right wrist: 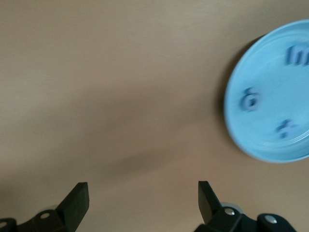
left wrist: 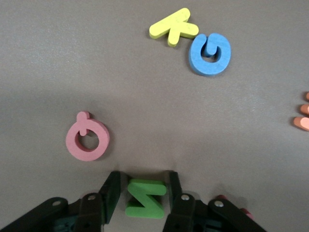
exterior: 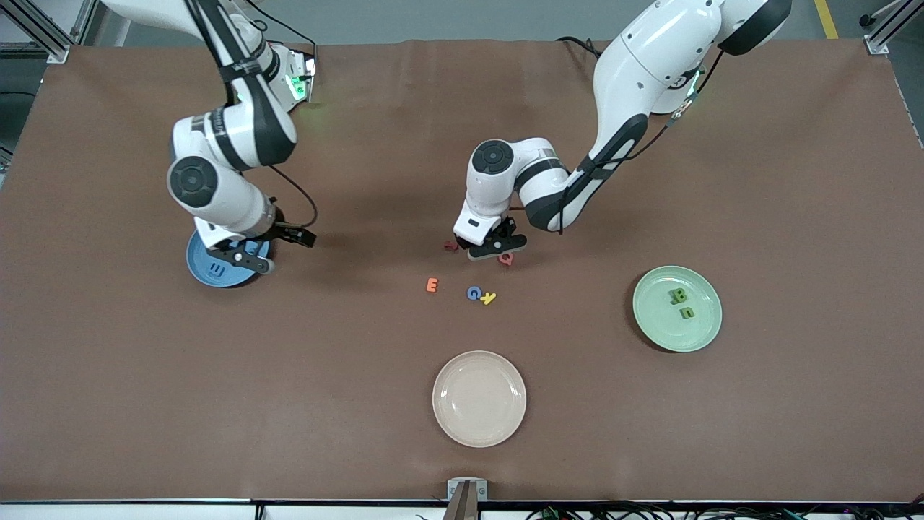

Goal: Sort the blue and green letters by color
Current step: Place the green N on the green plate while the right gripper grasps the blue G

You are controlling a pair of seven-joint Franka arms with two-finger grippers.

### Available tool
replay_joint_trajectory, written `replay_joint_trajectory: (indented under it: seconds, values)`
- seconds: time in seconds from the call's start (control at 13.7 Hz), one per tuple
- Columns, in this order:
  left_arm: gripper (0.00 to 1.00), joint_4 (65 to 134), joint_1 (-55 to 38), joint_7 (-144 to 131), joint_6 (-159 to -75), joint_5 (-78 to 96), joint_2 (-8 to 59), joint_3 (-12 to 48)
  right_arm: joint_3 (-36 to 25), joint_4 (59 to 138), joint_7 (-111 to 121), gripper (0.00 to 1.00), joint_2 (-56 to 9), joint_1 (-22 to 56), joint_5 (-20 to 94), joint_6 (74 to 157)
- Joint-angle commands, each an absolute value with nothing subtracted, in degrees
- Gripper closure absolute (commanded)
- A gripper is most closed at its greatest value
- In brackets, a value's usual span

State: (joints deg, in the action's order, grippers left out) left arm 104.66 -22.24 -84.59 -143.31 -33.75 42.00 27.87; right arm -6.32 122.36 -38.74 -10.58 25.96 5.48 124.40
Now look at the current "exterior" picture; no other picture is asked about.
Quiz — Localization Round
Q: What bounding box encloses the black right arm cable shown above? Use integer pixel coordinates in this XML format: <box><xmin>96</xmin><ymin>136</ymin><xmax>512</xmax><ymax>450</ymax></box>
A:
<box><xmin>184</xmin><ymin>0</ymin><xmax>318</xmax><ymax>230</ymax></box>

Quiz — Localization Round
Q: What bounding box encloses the yellow floor tape strip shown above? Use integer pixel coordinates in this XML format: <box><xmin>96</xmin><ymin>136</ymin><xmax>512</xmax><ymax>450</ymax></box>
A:
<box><xmin>814</xmin><ymin>0</ymin><xmax>840</xmax><ymax>40</ymax></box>

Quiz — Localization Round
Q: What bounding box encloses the green round plate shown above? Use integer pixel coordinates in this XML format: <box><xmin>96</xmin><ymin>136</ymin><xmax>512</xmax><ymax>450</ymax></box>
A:
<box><xmin>632</xmin><ymin>265</ymin><xmax>723</xmax><ymax>353</ymax></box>

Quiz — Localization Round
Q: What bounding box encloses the aluminium extrusion frame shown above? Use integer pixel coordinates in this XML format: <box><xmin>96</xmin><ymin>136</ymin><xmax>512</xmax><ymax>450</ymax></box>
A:
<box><xmin>0</xmin><ymin>0</ymin><xmax>98</xmax><ymax>64</ymax></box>
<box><xmin>863</xmin><ymin>0</ymin><xmax>924</xmax><ymax>55</ymax></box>

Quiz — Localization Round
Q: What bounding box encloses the grey metal camera bracket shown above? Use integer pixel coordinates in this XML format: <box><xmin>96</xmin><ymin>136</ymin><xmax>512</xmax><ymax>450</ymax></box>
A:
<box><xmin>446</xmin><ymin>478</ymin><xmax>489</xmax><ymax>520</ymax></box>

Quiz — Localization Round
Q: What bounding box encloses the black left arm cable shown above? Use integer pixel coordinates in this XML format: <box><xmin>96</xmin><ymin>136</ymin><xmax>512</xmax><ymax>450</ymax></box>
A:
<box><xmin>559</xmin><ymin>51</ymin><xmax>723</xmax><ymax>235</ymax></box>

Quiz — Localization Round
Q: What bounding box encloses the brown table cover sheet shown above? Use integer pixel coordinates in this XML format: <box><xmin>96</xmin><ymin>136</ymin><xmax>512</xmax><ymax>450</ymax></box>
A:
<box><xmin>0</xmin><ymin>38</ymin><xmax>924</xmax><ymax>504</ymax></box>

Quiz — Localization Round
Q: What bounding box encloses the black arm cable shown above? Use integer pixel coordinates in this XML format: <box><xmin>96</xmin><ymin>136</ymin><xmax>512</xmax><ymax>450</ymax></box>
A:
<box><xmin>559</xmin><ymin>51</ymin><xmax>723</xmax><ymax>235</ymax></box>
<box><xmin>184</xmin><ymin>0</ymin><xmax>318</xmax><ymax>230</ymax></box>

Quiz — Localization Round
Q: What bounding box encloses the blue round plate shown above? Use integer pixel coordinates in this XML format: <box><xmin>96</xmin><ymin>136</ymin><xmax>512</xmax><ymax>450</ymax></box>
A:
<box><xmin>186</xmin><ymin>230</ymin><xmax>271</xmax><ymax>288</ymax></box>

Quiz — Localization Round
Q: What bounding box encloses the beige round plate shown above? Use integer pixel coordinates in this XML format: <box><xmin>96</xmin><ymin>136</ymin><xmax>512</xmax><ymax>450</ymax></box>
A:
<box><xmin>432</xmin><ymin>350</ymin><xmax>528</xmax><ymax>449</ymax></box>

